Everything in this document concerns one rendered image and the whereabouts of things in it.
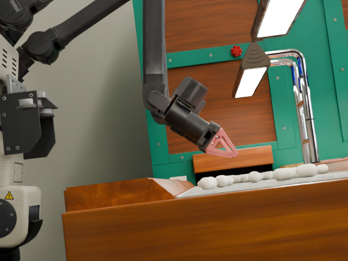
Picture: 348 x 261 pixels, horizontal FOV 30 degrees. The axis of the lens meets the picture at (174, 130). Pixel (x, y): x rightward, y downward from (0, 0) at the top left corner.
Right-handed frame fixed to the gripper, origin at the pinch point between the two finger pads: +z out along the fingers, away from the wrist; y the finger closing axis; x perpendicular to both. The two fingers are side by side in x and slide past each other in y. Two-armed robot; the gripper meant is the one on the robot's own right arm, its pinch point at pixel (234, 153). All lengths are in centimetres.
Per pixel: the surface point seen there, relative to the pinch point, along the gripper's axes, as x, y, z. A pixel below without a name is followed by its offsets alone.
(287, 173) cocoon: 2, -60, 8
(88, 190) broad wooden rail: 19, -94, -12
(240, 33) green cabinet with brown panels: -47, 87, -23
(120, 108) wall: 1, 168, -60
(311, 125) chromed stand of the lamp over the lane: -21.9, 29.8, 14.6
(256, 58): -25.1, 8.2, -9.2
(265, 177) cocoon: 1.2, -8.3, 9.3
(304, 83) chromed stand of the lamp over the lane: -31.4, 30.2, 5.9
